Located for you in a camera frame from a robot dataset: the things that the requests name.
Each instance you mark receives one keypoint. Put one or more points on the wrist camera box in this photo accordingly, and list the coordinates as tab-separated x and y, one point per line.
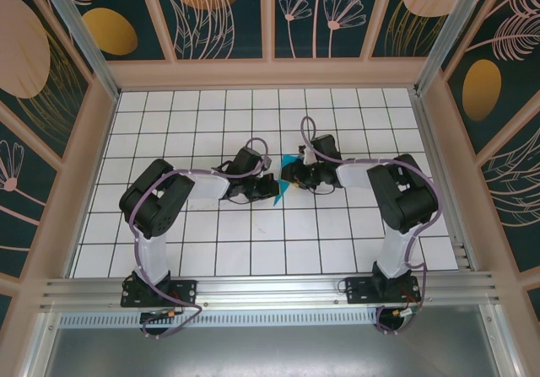
308	153
266	161

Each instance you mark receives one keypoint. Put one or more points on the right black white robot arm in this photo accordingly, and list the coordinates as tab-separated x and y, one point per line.
405	195

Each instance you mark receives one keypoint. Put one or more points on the small black circuit board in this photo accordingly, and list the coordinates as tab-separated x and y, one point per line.
162	314

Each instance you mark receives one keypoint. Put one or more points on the aluminium frame post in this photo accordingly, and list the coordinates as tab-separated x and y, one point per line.
80	39
447	35

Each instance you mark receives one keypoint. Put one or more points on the grey metal shelf panel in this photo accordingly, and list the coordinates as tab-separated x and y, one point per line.
270	351

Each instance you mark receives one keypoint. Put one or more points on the aluminium side rail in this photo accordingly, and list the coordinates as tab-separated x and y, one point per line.
439	120

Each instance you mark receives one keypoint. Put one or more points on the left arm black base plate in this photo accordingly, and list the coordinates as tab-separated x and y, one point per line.
181	290

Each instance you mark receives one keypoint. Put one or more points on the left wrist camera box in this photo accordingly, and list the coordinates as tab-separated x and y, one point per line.
266	161

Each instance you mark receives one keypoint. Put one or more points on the long aluminium mounting rail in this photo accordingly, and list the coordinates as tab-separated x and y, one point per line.
270	290

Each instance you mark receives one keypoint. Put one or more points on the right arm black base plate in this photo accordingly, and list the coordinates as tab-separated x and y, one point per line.
358	288

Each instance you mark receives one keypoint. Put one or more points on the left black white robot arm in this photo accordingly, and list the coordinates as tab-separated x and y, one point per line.
156	204

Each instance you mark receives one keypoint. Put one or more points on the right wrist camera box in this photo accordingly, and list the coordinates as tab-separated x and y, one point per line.
308	153

